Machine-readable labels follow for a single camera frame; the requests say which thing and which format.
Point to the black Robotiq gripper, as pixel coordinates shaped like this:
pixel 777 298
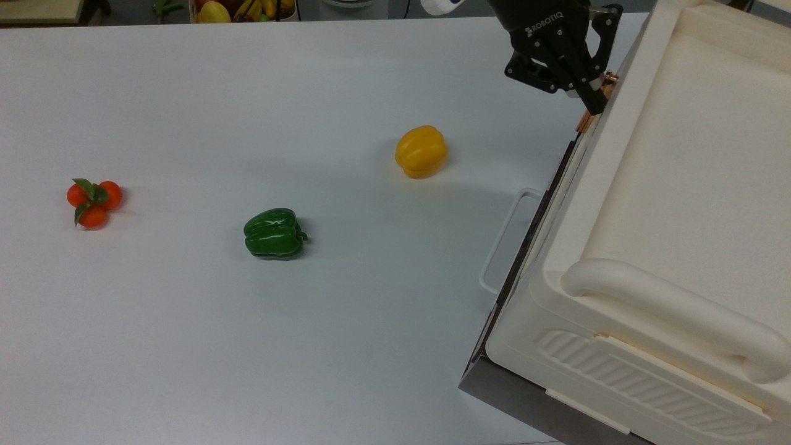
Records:
pixel 544 28

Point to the cream cabinet door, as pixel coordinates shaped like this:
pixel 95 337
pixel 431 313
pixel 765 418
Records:
pixel 571 176

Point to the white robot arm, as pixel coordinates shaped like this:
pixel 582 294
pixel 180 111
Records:
pixel 442 5

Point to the cream toy kitchen cabinet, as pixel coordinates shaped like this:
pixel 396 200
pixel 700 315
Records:
pixel 680 154

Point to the yellow bell pepper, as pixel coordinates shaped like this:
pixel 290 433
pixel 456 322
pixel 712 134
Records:
pixel 421 151

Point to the yellow banana bunch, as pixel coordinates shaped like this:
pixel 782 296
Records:
pixel 254 8

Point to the green bell pepper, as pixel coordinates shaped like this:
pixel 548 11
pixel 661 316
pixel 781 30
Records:
pixel 273 233

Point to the fruit basket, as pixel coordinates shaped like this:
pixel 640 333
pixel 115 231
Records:
pixel 244 9

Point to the yellow fruit in basket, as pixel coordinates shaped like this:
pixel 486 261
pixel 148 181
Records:
pixel 213 13

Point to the green plastic vegetable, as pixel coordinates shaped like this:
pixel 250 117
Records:
pixel 165 7

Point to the orange tangerine cluster with leaves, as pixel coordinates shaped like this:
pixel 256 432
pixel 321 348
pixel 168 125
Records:
pixel 94 201

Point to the wooden side table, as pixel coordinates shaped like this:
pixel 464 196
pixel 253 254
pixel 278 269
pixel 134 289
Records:
pixel 37 9

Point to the steel base plate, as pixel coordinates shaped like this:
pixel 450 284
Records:
pixel 513 395

